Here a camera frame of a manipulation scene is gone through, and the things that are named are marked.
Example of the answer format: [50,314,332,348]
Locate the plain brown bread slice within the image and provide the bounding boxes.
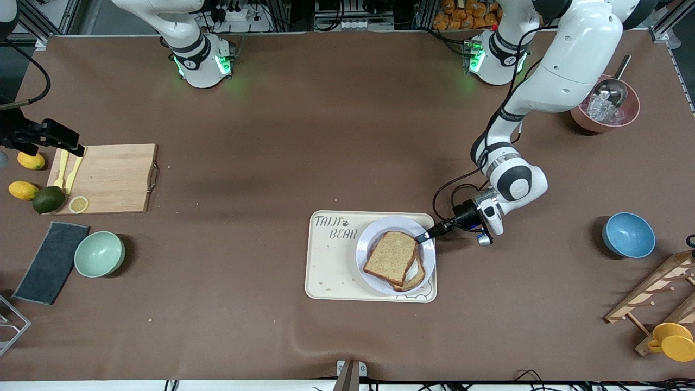
[363,231,419,287]

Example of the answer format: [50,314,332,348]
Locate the white round plate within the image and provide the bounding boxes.
[356,216,437,297]

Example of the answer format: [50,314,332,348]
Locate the yellow plastic knife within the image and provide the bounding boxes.
[64,154,85,195]

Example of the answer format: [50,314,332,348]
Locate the yellow plastic fork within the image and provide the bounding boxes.
[53,150,70,190]

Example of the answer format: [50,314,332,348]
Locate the yellow lemon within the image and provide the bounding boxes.
[17,151,46,171]
[8,180,40,201]

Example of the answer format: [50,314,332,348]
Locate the wooden cutting board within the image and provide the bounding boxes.
[46,143,160,215]

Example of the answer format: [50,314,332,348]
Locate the dark green avocado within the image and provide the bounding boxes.
[33,186,66,215]

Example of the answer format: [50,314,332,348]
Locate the pale green bowl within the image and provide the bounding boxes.
[74,231,126,278]

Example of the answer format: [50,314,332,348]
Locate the cream bear print tray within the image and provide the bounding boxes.
[305,211,438,303]

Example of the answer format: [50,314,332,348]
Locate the dark grey cloth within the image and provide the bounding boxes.
[12,221,90,305]

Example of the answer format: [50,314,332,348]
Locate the blue bowl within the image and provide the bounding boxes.
[602,212,656,258]

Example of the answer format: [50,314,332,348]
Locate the clear ice cubes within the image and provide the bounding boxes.
[586,95,621,123]

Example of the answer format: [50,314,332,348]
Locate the pink bowl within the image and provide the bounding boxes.
[570,74,641,133]

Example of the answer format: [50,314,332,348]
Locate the metal scoop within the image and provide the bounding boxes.
[591,54,632,108]

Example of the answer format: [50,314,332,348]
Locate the orange snack bags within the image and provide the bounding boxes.
[433,0,500,30]

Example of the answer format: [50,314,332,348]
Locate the wooden peg rack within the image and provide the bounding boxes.
[604,250,695,357]

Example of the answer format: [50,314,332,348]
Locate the white power strip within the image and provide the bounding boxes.
[209,5,272,32]

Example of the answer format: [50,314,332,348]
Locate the yellow cup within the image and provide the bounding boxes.
[647,323,695,363]

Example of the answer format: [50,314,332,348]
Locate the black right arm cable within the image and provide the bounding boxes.
[0,39,52,109]

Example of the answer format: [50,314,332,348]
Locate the aluminium frame post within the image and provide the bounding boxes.
[649,0,695,47]
[11,0,82,51]

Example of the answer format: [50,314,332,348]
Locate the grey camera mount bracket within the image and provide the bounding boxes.
[332,360,367,391]

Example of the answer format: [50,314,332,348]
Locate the metal wire rack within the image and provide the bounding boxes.
[0,293,31,357]

